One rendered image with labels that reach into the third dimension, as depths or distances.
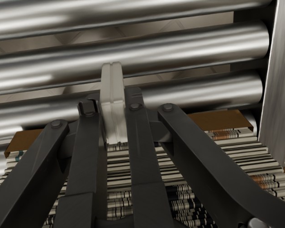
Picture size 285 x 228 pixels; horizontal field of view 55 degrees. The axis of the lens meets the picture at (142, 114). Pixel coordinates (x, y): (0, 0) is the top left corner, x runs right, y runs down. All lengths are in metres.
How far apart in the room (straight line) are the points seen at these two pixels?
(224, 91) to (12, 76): 0.26
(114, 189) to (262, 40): 0.24
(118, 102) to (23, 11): 0.19
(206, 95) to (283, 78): 0.10
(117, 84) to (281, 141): 0.32
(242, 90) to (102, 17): 0.20
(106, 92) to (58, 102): 0.20
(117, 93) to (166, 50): 0.17
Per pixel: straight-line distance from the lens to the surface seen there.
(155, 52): 0.33
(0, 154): 0.43
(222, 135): 0.33
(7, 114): 0.39
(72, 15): 0.31
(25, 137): 0.36
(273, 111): 0.42
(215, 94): 0.37
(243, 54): 0.36
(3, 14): 0.33
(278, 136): 0.45
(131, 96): 0.18
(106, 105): 0.16
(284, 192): 0.28
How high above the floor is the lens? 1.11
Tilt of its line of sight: 59 degrees down
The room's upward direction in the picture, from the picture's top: 168 degrees clockwise
